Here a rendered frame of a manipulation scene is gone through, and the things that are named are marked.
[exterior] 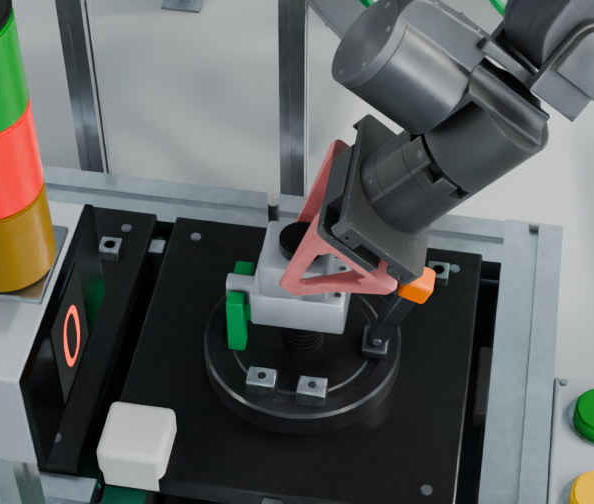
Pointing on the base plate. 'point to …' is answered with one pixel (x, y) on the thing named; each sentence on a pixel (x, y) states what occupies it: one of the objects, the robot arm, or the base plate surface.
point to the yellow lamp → (9, 248)
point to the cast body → (286, 247)
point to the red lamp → (1, 171)
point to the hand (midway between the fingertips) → (300, 257)
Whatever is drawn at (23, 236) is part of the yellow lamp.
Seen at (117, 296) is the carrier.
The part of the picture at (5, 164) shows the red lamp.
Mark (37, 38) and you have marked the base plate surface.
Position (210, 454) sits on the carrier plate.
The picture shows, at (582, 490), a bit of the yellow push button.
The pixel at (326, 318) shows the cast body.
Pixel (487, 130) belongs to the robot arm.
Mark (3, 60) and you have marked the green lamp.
